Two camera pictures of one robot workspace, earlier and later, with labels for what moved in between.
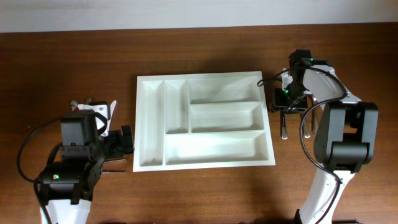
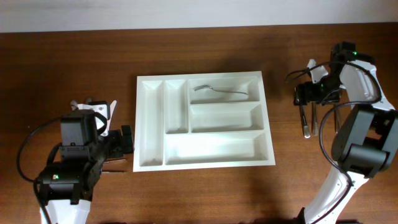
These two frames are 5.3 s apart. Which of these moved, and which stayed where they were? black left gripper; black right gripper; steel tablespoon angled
Moved: black right gripper
Stayed: black left gripper; steel tablespoon angled
